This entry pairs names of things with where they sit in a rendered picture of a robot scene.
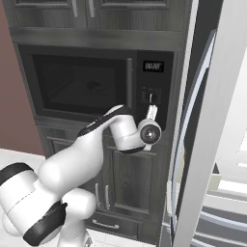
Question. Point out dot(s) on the dark wood tall cabinet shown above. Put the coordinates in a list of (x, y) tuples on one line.
[(96, 37)]

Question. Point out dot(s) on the black microwave door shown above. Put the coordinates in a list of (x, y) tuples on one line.
[(74, 83)]

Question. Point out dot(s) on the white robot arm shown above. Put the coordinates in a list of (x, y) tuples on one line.
[(67, 160)]

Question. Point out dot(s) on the black built-in microwave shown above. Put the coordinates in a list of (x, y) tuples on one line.
[(154, 83)]

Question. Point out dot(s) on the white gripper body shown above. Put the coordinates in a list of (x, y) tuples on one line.
[(151, 112)]

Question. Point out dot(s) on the dark wood drawer front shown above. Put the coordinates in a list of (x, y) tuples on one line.
[(128, 226)]

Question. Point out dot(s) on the grey fridge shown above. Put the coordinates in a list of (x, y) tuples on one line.
[(228, 199)]

